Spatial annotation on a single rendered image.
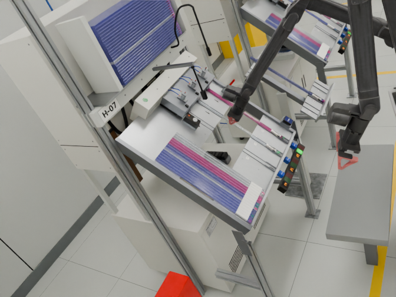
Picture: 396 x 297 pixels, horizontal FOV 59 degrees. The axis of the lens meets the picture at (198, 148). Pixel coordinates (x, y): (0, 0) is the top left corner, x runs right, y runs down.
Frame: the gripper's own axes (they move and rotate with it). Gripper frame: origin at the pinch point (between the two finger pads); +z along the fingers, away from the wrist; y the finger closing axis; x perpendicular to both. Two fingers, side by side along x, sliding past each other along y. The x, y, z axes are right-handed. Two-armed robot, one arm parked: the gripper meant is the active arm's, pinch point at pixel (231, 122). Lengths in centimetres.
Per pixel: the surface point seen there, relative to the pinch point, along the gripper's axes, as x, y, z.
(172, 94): -31.2, 11.7, -8.5
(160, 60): -44.7, 3.1, -16.1
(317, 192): 74, -41, 61
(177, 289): 17, 86, 5
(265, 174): 27.8, 16.6, 2.6
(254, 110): 6.9, -19.0, 2.4
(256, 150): 18.5, 6.6, 1.9
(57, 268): -68, 70, 175
